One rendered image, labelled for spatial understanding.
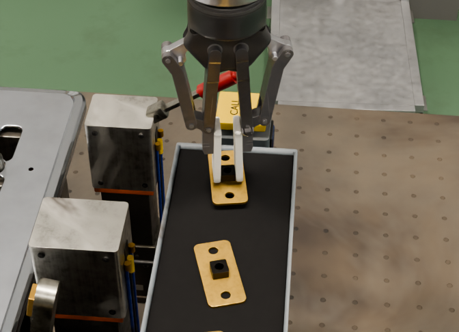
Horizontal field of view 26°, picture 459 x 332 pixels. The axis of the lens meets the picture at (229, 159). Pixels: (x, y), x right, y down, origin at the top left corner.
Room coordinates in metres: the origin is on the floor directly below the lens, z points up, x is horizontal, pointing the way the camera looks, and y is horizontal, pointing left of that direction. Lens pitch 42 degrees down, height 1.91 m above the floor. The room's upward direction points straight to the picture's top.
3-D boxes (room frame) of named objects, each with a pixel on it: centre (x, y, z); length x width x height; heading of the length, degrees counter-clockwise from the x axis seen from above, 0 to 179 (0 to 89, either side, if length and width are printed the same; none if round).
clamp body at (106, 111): (1.03, 0.13, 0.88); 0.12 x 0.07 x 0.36; 85
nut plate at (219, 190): (0.79, 0.00, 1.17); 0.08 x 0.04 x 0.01; 5
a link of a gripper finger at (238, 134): (0.79, -0.01, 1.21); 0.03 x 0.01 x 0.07; 5
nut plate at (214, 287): (0.66, 0.01, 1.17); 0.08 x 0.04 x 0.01; 12
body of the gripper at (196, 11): (0.79, 0.00, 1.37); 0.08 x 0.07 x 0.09; 95
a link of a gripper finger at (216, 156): (0.79, 0.01, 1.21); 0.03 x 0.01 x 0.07; 5
